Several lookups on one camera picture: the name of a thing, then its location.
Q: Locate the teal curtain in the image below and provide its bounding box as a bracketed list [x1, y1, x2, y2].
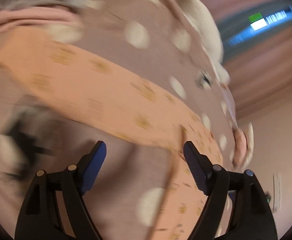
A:
[217, 0, 292, 63]

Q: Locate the folded cream white garment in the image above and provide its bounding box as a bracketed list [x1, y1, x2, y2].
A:
[244, 122, 254, 168]

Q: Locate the white wall socket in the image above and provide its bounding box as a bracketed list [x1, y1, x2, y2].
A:
[272, 173, 282, 213]

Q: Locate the white goose plush toy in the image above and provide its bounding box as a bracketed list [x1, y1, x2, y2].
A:
[177, 0, 231, 88]

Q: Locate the pink curtain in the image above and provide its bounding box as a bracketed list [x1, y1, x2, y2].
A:
[200, 0, 292, 118]

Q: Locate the mauve polka dot blanket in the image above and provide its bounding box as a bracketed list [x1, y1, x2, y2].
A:
[0, 0, 234, 239]

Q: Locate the peach cartoon print shirt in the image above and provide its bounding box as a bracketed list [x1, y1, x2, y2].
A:
[0, 26, 235, 239]

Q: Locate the light pink folded garment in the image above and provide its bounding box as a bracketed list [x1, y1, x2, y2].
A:
[0, 5, 82, 33]

